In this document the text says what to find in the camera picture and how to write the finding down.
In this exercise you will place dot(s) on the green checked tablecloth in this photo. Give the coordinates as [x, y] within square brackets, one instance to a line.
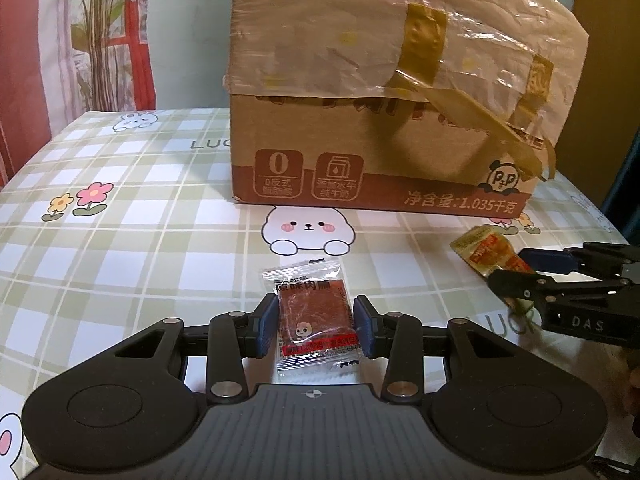
[150, 240]

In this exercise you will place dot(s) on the printed wall cloth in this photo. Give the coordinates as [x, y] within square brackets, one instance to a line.
[30, 35]

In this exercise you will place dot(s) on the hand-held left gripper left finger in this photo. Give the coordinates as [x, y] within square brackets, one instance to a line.
[267, 325]

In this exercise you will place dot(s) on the brown cardboard box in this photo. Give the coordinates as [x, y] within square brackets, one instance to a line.
[300, 125]

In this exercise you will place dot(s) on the clear plastic liner bag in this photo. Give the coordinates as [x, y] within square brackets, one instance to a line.
[310, 25]

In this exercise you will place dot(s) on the yellow snack packet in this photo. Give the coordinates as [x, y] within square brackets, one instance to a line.
[482, 250]

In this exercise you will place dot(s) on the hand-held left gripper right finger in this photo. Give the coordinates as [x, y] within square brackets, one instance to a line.
[362, 327]

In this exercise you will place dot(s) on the clear meat jerky packet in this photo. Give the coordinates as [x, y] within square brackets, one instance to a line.
[312, 320]

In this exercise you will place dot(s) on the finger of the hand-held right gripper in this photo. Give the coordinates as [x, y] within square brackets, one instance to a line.
[547, 261]
[520, 285]

